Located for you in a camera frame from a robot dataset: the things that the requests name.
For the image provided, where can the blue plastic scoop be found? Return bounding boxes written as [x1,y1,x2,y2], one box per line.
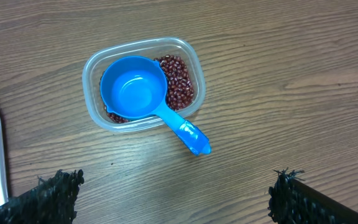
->
[100,56,212,156]

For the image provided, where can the red beans in container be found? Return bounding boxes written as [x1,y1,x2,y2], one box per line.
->
[104,55,194,123]

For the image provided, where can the clear plastic container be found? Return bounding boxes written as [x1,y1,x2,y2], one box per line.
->
[82,37,206,133]

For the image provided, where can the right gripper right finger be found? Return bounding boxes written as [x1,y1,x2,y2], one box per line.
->
[268,169,358,224]

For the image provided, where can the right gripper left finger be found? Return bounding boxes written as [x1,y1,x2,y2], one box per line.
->
[0,170,84,224]

